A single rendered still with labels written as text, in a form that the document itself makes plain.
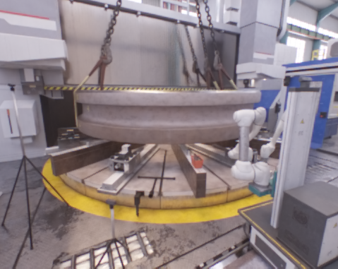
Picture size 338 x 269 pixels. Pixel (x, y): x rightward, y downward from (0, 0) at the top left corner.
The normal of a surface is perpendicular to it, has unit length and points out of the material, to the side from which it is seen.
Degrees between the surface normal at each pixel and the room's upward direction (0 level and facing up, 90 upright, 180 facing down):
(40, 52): 90
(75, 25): 90
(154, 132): 90
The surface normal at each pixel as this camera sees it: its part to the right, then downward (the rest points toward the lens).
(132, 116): -0.27, 0.18
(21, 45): 0.45, 0.18
